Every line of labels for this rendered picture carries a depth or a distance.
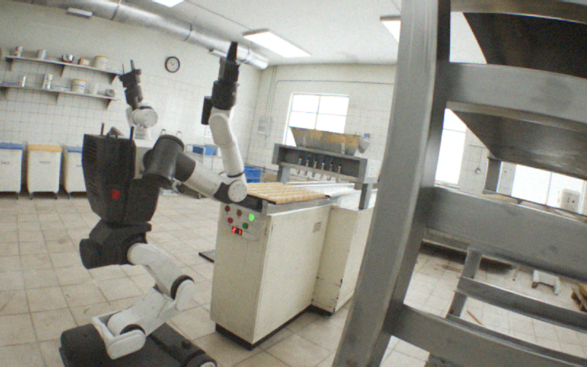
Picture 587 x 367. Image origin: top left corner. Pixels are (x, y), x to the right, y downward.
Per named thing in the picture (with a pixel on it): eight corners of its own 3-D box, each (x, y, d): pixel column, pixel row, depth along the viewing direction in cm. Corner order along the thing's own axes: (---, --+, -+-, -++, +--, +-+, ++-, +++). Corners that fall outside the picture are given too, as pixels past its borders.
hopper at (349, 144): (304, 147, 246) (306, 130, 244) (369, 159, 218) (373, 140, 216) (285, 144, 221) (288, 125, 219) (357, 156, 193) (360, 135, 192)
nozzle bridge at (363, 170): (290, 186, 255) (296, 146, 252) (372, 207, 220) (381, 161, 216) (266, 188, 227) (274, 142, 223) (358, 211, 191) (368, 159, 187)
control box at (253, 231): (223, 226, 158) (226, 201, 156) (259, 240, 146) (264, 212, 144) (219, 227, 154) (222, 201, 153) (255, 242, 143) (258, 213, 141)
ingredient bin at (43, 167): (27, 201, 288) (29, 145, 280) (25, 191, 325) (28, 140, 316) (60, 200, 332) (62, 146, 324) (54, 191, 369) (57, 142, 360)
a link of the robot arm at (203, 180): (235, 214, 108) (186, 188, 92) (219, 201, 117) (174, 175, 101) (252, 187, 109) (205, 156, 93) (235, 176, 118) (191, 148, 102)
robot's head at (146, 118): (141, 132, 97) (145, 108, 96) (129, 130, 102) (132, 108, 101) (156, 134, 103) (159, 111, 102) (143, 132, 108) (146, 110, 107)
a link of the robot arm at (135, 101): (146, 93, 131) (151, 115, 134) (127, 100, 128) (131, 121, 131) (144, 89, 121) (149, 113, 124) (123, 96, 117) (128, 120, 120)
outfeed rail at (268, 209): (376, 194, 313) (377, 188, 312) (379, 194, 311) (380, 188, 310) (260, 214, 140) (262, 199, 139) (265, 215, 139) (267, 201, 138)
